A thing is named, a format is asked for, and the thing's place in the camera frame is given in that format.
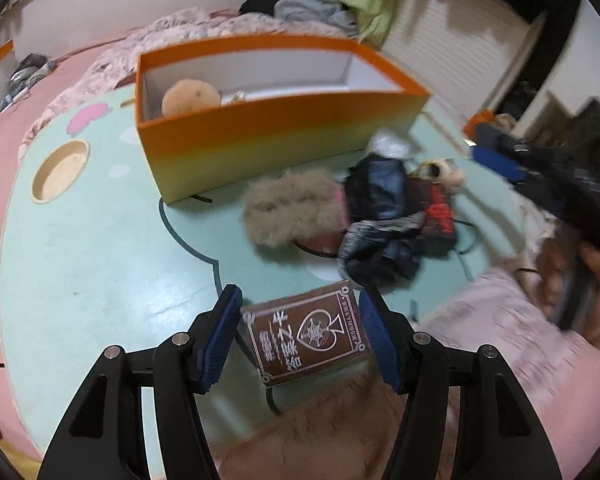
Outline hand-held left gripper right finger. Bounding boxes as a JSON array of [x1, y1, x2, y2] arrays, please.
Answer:
[[357, 285, 563, 480]]

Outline dark red packet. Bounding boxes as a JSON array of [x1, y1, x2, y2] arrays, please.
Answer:
[[405, 180, 458, 258]]

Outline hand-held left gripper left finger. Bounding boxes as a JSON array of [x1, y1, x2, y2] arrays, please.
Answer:
[[36, 284, 244, 480]]

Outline orange cardboard box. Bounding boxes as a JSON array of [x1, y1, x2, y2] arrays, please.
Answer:
[[135, 35, 433, 206]]

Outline pink floral quilt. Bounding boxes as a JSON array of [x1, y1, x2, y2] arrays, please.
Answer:
[[215, 260, 600, 480]]

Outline black cloth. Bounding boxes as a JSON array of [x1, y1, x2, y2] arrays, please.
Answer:
[[240, 0, 291, 15]]

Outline pink bed sheet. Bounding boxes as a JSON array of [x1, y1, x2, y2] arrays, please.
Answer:
[[0, 35, 146, 480]]

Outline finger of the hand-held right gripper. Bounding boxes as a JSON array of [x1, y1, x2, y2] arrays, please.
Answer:
[[472, 146, 529, 184], [472, 123, 531, 157]]

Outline dark blue plastic packet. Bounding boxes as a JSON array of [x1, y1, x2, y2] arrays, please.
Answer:
[[342, 155, 408, 223]]

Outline grey clothing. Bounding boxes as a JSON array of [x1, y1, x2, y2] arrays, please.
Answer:
[[275, 0, 358, 36]]

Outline beige fur pompom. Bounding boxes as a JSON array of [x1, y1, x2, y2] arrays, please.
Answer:
[[242, 169, 351, 250]]

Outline black cord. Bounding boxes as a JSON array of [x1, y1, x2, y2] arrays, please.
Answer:
[[454, 217, 482, 257]]

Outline striped cloth bundle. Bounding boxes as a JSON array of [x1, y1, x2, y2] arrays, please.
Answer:
[[7, 54, 56, 101]]

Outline white slatted door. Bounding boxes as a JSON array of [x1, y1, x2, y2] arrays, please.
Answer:
[[380, 0, 546, 121]]

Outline white crumpled plastic wrap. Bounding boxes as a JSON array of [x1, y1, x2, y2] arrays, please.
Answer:
[[367, 130, 413, 161]]

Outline brown printed card box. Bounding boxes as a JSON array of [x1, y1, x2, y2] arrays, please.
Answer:
[[241, 280, 376, 387]]

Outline pink floral blanket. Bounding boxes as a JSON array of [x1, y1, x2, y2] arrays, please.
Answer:
[[22, 7, 351, 146]]

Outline peach fluffy pompom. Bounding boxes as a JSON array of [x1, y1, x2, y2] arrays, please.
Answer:
[[161, 78, 222, 117]]

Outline dark blue plush keychain pile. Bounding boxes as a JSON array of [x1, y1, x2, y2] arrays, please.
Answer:
[[337, 212, 426, 288]]

